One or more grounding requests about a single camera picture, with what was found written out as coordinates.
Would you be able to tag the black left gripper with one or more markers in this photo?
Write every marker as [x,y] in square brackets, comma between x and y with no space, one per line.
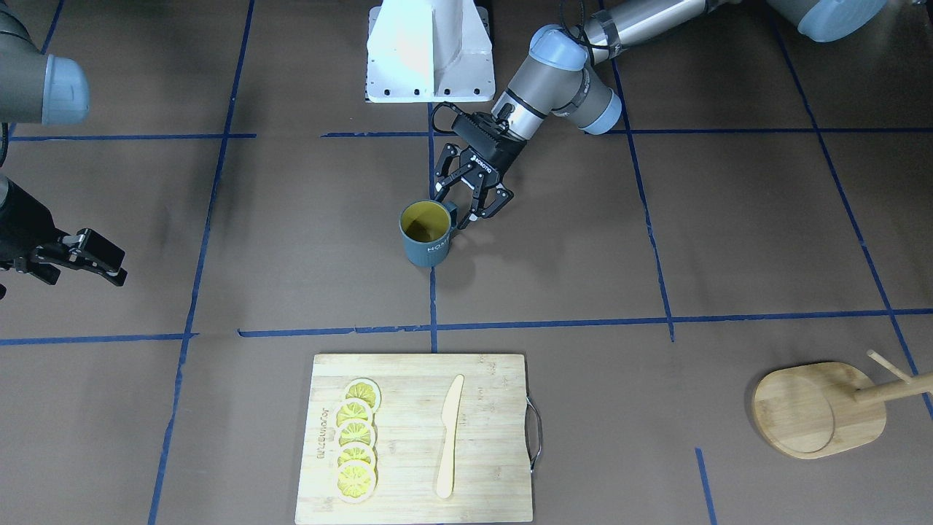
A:
[496,159]

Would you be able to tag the wooden cup storage rack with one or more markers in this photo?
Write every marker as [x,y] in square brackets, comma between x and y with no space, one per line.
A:
[824,408]

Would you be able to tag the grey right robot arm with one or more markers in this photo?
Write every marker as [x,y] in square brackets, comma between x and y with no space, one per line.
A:
[50,90]

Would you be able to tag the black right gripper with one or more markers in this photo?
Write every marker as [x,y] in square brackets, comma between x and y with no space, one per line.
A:
[18,232]

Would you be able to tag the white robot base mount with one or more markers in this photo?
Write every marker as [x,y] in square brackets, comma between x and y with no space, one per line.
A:
[430,51]

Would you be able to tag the bamboo cutting board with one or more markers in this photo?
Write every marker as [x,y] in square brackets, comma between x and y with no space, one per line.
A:
[493,474]

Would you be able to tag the wooden knife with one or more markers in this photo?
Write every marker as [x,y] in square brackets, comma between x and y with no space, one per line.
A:
[449,418]

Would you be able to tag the lemon slice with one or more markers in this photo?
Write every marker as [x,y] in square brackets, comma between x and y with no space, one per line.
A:
[356,431]
[356,481]
[355,454]
[365,389]
[354,409]

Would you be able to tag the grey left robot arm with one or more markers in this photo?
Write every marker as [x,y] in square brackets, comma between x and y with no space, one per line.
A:
[558,77]

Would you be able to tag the dark green HOME mug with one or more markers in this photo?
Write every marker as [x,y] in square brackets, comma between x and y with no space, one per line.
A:
[426,227]

